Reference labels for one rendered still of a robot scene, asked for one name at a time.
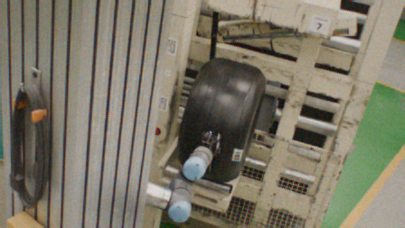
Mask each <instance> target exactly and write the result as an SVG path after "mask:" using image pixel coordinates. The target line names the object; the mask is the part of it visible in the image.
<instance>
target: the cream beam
mask: <svg viewBox="0 0 405 228"><path fill-rule="evenodd" d="M340 5H341V0H208V3H207V6H206V9H207V10H213V11H215V12H220V13H222V14H229V15H232V16H238V17H240V18H242V19H248V20H252V21H256V22H259V23H262V24H268V25H271V26H276V27H279V28H284V29H287V30H289V31H295V32H298V33H304V34H307V35H313V36H315V37H320V38H323V39H326V40H331V38H332V33H333V31H334V27H335V24H336V19H337V17H338V15H339V11H340ZM312 14H319V15H322V16H324V17H330V18H332V22H331V23H330V28H329V30H328V33H327V35H325V34H322V33H315V32H312V31H308V27H309V23H310V21H311V16H312Z"/></svg>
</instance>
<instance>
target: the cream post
mask: <svg viewBox="0 0 405 228"><path fill-rule="evenodd" d="M196 2H197V0H174V10H173V14H172V19H171V28H170V33H169V38H172V39H174V40H178V44H177V47H176V52H175V56H173V55H171V54H169V53H167V54H166V61H165V70H169V71H170V76H165V75H164V78H163V82H162V91H161V96H163V97H167V98H169V101H168V107H167V111H162V110H160V109H159V110H158V114H157V123H156V128H157V129H159V130H160V132H159V134H155V141H154V145H153V155H152V159H151V164H150V173H149V178H148V181H149V182H151V183H155V184H156V185H158V182H157V181H156V180H155V173H156V169H157V164H159V162H160V160H161V159H162V157H164V155H165V153H166V152H167V150H169V148H170V147H171V146H172V144H173V143H174V134H175V126H176V122H177V118H178V110H179V107H180V99H181V95H182V91H183V83H184V76H185V68H186V64H187V56H188V52H189V49H190V41H191V37H192V29H193V21H194V14H195V10H196ZM161 215H162V210H160V209H159V208H155V207H153V206H152V205H148V204H145V208H144V217H143V222H142V226H141V228H159V227H160V219H161Z"/></svg>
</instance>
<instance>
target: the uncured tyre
mask: <svg viewBox="0 0 405 228"><path fill-rule="evenodd" d="M265 88H266V77H265V76H264V74H263V72H262V71H261V70H260V69H259V68H258V67H255V66H254V65H248V64H246V63H244V62H236V61H232V60H229V59H227V58H212V60H210V61H207V62H206V63H205V64H204V65H203V66H202V67H201V69H200V70H199V72H198V74H197V75H196V79H195V80H194V83H193V86H192V89H191V90H190V95H189V97H188V99H187V102H186V104H185V109H184V113H183V118H182V121H181V125H180V130H179V134H178V143H177V157H178V161H179V162H180V163H181V166H183V165H184V164H185V162H186V161H187V159H189V158H190V155H191V154H192V153H193V152H194V150H195V149H196V148H197V147H199V143H200V141H201V134H202V133H203V132H204V131H205V134H206V132H211V135H213V136H215V137H218V135H219V134H220V136H221V138H220V142H219V143H220V149H221V150H220V154H219V155H216V156H215V157H213V158H212V162H211V171H210V173H209V174H206V173H204V174H203V177H206V178H210V179H211V180H216V181H218V182H220V183H229V182H230V181H231V180H234V179H236V178H238V175H239V174H240V171H241V169H242V167H243V166H244V164H245V160H246V158H247V155H248V153H249V150H250V145H251V142H252V139H253V136H254V132H255V129H256V127H257V122H258V120H259V114H260V111H261V105H262V102H263V97H264V93H265ZM234 149H240V150H243V151H242V157H241V160H240V162H238V161H231V160H232V156H233V150H234Z"/></svg>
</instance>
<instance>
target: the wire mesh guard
mask: <svg viewBox="0 0 405 228"><path fill-rule="evenodd" d="M254 133H255V134H257V135H258V134H260V135H261V136H262V138H263V136H264V137H269V138H272V140H273V138H274V139H277V140H278V141H284V142H287V143H291V144H293V145H296V146H299V147H306V148H308V149H311V150H315V151H317V152H322V153H324V154H326V155H331V156H333V157H339V158H338V160H337V162H336V164H335V167H334V171H333V173H332V172H330V171H328V172H330V173H332V177H331V178H330V181H328V180H326V181H328V182H329V184H328V185H327V189H325V190H326V191H325V196H324V198H323V197H320V196H318V195H317V196H318V197H320V198H323V202H320V201H318V202H320V203H321V205H319V206H320V209H319V210H318V215H317V217H314V218H315V219H316V220H315V221H312V222H314V225H313V228H316V226H317V224H318V221H319V219H320V215H321V213H322V212H323V208H324V206H325V201H326V199H327V197H328V194H329V193H330V189H331V187H332V183H333V181H334V177H335V176H336V171H337V170H338V168H339V165H340V163H341V159H342V157H343V155H341V154H339V153H336V152H332V151H330V150H325V149H322V148H320V147H314V146H309V145H308V144H305V143H300V142H298V141H294V140H292V139H289V138H283V137H279V136H277V135H274V134H269V133H268V132H263V131H260V130H258V129H255V132H254ZM262 138H261V139H262ZM284 142H283V144H284ZM283 144H282V146H283ZM293 147H294V146H293ZM298 149H299V148H298ZM315 153H316V152H315ZM314 155H315V154H314ZM326 155H325V156H326ZM316 198H317V197H316ZM312 200H314V199H312ZM314 201H315V200H314ZM197 210H199V208H198V209H197ZM197 210H194V208H193V209H191V212H190V213H194V214H199V215H200V216H203V217H207V218H209V219H213V220H215V221H217V222H222V223H226V224H228V225H231V226H235V227H237V228H249V225H250V224H249V225H247V226H248V227H247V226H244V224H245V222H247V221H245V220H243V221H245V222H244V223H243V226H242V225H240V224H239V223H240V222H239V223H234V222H235V221H233V222H229V221H227V220H225V219H226V217H225V219H221V218H220V217H221V216H219V215H217V214H216V215H217V216H219V217H215V216H213V215H212V213H209V214H206V212H205V213H201V212H199V211H197ZM245 225H246V224H245Z"/></svg>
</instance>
